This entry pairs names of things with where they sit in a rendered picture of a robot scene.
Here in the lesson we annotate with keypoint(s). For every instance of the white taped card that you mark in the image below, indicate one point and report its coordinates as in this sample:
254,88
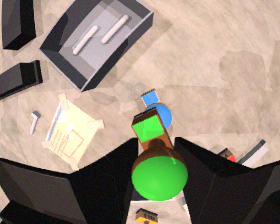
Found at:
70,132

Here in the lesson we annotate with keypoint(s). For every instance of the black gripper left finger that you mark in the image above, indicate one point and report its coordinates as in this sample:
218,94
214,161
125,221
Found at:
96,194

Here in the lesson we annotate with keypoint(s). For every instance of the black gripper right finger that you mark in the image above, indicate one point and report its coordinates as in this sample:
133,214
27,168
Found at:
219,191

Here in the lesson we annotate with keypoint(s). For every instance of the green-handled rubber stamp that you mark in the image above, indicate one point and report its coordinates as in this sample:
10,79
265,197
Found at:
159,173

